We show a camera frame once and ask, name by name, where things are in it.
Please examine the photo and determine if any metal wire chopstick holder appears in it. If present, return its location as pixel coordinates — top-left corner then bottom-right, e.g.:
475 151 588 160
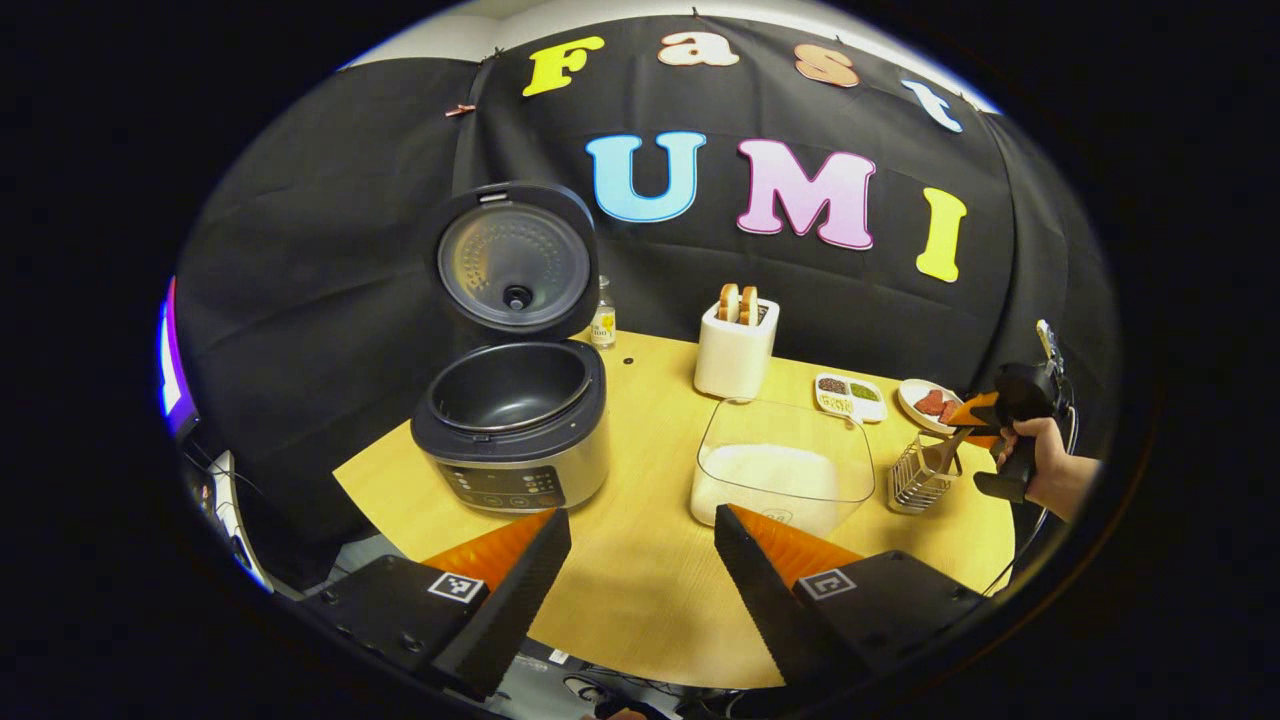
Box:
887 432 963 515

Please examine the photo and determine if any white toaster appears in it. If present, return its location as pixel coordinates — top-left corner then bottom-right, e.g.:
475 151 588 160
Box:
693 297 780 402

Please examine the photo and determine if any white divided dish of beans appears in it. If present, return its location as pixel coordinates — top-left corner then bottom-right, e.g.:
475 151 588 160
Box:
813 372 888 424

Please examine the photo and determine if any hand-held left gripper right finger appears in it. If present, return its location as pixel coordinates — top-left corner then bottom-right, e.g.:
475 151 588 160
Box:
713 503 986 691

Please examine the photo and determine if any small glass bottle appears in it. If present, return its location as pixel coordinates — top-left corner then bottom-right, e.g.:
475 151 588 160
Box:
590 275 617 351

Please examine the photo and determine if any dark lidded silver rice cooker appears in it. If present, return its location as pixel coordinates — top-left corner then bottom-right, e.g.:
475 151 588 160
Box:
410 181 611 515

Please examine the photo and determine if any round white plate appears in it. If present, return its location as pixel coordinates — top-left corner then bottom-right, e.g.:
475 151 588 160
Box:
897 378 966 435

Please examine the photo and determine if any clear plastic container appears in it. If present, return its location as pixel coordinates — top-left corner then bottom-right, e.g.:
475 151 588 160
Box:
689 398 877 538

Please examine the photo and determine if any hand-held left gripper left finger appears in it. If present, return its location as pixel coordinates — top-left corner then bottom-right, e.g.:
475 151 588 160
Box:
300 507 573 701

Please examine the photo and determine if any black backdrop cloth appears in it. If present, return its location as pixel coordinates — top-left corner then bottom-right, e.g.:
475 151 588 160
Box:
175 15 1119 561

